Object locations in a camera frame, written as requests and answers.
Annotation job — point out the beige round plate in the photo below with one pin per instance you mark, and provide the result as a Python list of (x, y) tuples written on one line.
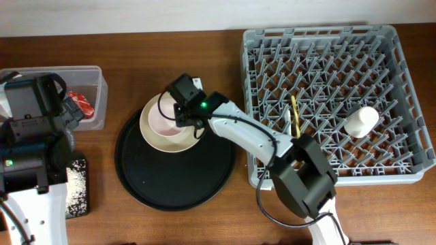
[(178, 143)]

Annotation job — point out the pile of rice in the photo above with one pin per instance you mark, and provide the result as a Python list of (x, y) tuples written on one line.
[(76, 200)]

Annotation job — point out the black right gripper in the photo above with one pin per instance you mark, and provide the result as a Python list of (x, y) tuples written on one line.
[(180, 122)]

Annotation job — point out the grey dishwasher rack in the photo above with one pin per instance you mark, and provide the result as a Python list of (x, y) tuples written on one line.
[(332, 72)]

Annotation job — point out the clear plastic waste bin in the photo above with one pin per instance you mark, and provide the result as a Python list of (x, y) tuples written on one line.
[(86, 80)]

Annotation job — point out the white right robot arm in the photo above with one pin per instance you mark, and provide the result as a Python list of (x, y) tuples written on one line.
[(302, 176)]

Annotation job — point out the white plastic fork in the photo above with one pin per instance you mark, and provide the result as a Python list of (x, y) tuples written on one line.
[(288, 120)]

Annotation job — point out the white plastic cup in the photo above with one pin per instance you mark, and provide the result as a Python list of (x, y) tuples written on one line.
[(361, 122)]

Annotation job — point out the yellow plastic fork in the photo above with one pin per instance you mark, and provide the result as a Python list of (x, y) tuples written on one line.
[(296, 117)]

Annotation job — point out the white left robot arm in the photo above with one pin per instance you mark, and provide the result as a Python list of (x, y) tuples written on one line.
[(37, 144)]

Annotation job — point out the pink bowl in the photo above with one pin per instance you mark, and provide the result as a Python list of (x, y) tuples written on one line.
[(159, 114)]

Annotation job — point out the red candy wrapper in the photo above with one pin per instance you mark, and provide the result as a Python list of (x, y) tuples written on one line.
[(83, 103)]

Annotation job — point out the black round tray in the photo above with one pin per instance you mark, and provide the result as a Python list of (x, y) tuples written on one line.
[(172, 181)]

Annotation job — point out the black rectangular food tray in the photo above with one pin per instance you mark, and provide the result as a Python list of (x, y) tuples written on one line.
[(80, 163)]

